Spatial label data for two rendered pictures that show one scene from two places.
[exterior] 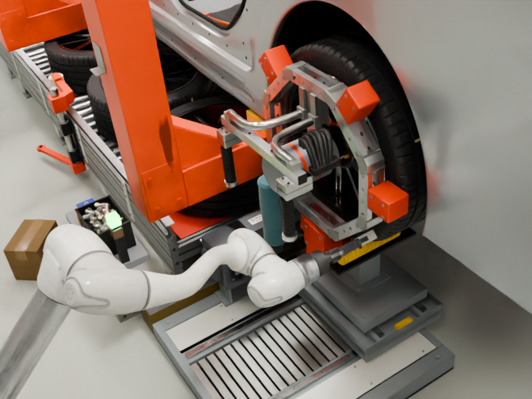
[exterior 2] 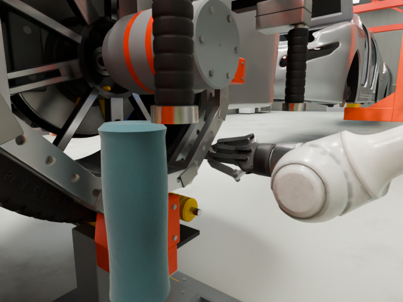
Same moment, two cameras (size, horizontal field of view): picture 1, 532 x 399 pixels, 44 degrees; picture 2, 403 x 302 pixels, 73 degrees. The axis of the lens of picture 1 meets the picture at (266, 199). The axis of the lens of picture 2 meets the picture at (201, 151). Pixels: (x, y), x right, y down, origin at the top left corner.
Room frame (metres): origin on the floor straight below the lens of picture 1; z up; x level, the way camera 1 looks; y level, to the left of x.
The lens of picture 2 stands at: (1.85, 0.35, 0.77)
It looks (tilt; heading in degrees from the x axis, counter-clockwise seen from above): 10 degrees down; 245
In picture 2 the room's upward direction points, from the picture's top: straight up
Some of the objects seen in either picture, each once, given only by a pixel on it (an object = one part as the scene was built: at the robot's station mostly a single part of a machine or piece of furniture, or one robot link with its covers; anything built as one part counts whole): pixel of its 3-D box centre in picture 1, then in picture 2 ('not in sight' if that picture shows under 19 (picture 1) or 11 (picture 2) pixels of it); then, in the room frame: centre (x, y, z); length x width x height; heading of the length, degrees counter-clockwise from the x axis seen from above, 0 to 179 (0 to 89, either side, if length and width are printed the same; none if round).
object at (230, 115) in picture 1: (264, 104); not in sight; (1.75, -0.03, 1.03); 0.19 x 0.18 x 0.11; 119
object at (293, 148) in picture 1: (300, 162); (168, 52); (1.69, -0.12, 0.85); 0.21 x 0.14 x 0.14; 119
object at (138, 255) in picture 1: (105, 235); not in sight; (1.95, 0.62, 0.44); 0.43 x 0.17 x 0.03; 29
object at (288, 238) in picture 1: (287, 216); (295, 69); (1.46, -0.06, 0.83); 0.04 x 0.04 x 0.16
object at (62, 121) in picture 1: (67, 131); not in sight; (3.00, 0.98, 0.30); 0.09 x 0.05 x 0.50; 29
